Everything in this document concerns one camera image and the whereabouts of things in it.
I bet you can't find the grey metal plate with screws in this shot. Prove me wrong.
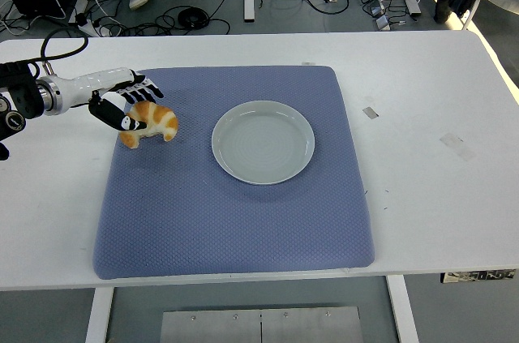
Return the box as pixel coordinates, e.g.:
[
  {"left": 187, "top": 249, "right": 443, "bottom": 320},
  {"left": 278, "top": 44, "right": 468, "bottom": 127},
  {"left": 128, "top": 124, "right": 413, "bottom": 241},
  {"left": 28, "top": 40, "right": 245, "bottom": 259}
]
[{"left": 159, "top": 306, "right": 363, "bottom": 343}]

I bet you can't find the white power strip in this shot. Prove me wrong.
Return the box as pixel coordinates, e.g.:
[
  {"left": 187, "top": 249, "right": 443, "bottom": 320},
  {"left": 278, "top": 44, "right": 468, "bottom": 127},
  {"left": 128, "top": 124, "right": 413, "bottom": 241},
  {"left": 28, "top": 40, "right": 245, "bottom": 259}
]
[{"left": 75, "top": 14, "right": 111, "bottom": 38}]

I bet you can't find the black white label sticker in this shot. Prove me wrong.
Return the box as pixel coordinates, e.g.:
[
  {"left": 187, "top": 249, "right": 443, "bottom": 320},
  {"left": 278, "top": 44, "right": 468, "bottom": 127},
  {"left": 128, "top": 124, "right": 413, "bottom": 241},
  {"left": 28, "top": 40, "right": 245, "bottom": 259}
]
[{"left": 440, "top": 268, "right": 516, "bottom": 284}]

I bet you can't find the grey round plate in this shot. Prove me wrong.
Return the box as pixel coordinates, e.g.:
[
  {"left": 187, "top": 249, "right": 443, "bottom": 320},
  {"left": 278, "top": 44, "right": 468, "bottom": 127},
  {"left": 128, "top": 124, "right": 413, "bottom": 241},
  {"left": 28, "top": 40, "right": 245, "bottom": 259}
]
[{"left": 210, "top": 100, "right": 316, "bottom": 187}]

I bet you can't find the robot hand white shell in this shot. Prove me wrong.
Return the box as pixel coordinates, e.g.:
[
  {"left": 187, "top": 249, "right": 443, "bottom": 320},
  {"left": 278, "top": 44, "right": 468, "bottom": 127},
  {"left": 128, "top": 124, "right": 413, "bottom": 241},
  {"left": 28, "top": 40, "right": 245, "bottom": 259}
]
[{"left": 56, "top": 68, "right": 165, "bottom": 132}]

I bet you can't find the white table leg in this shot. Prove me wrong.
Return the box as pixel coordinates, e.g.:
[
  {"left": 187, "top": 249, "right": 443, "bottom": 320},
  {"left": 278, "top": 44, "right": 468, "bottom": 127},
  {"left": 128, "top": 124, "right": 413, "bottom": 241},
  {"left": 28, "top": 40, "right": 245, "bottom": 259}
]
[
  {"left": 84, "top": 286, "right": 115, "bottom": 343},
  {"left": 385, "top": 274, "right": 420, "bottom": 343}
]

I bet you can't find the blue quilted mat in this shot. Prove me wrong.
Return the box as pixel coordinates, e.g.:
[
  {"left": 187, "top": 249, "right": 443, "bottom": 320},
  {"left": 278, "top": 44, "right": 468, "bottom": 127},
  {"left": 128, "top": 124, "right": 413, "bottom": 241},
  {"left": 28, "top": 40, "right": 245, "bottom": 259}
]
[{"left": 92, "top": 66, "right": 375, "bottom": 281}]

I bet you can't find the large clear tape piece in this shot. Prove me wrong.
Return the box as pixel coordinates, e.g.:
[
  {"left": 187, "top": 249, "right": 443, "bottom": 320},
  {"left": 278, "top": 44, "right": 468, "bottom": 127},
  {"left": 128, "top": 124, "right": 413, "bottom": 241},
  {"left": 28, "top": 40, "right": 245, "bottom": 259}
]
[{"left": 439, "top": 132, "right": 476, "bottom": 162}]

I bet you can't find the coiled black cable disc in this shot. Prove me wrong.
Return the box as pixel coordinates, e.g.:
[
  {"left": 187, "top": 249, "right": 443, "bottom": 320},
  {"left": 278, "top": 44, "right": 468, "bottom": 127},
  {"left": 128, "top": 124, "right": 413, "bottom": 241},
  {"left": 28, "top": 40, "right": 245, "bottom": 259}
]
[{"left": 178, "top": 7, "right": 210, "bottom": 30}]

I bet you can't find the croissant bread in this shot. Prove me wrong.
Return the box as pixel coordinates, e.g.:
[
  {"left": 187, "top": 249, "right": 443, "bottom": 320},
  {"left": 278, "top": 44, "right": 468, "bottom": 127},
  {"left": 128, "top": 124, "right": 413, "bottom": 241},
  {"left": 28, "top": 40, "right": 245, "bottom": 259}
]
[{"left": 118, "top": 100, "right": 179, "bottom": 149}]

